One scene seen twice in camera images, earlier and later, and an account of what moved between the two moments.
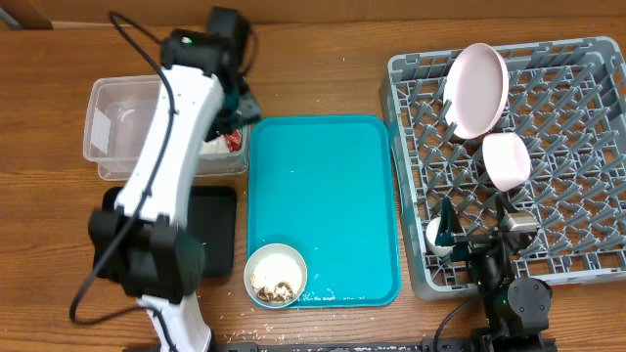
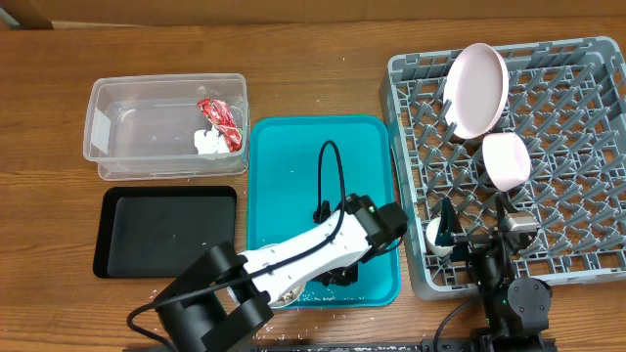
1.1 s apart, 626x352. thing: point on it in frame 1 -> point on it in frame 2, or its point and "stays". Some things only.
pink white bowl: (506, 159) stays
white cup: (431, 231) stays
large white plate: (476, 91) stays
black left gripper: (250, 114) -> (346, 278)
